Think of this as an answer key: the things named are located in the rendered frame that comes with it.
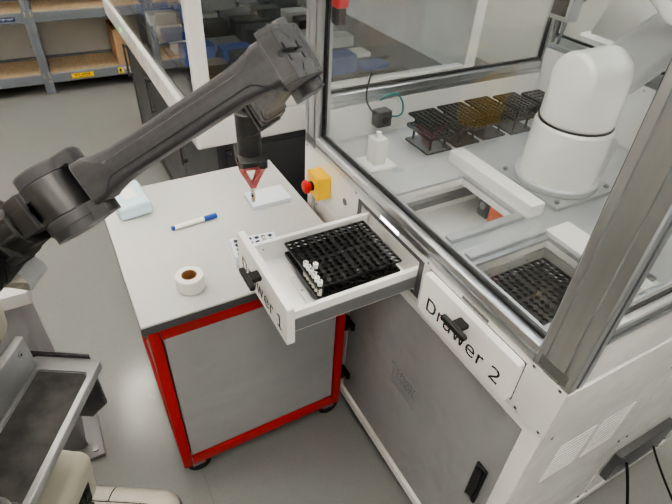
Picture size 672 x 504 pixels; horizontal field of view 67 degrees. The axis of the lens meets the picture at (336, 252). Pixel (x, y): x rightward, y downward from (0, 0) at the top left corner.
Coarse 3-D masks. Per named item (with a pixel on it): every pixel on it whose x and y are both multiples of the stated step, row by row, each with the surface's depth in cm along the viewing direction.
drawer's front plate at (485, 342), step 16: (432, 272) 112; (432, 288) 111; (448, 288) 108; (432, 304) 112; (448, 304) 107; (464, 304) 104; (432, 320) 114; (480, 320) 101; (448, 336) 110; (480, 336) 100; (496, 336) 98; (464, 352) 106; (480, 352) 101; (496, 352) 97; (512, 352) 95; (480, 368) 103; (496, 368) 98; (512, 368) 94; (496, 384) 100; (512, 384) 96
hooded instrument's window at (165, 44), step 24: (120, 0) 243; (144, 0) 192; (168, 0) 159; (216, 0) 152; (240, 0) 155; (264, 0) 159; (288, 0) 162; (144, 24) 205; (168, 24) 168; (216, 24) 156; (240, 24) 159; (264, 24) 163; (144, 48) 220; (168, 48) 178; (216, 48) 160; (240, 48) 164; (168, 72) 189; (216, 72) 165
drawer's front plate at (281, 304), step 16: (240, 240) 119; (240, 256) 123; (256, 256) 113; (256, 288) 118; (272, 288) 106; (272, 304) 109; (288, 304) 102; (272, 320) 113; (288, 320) 103; (288, 336) 106
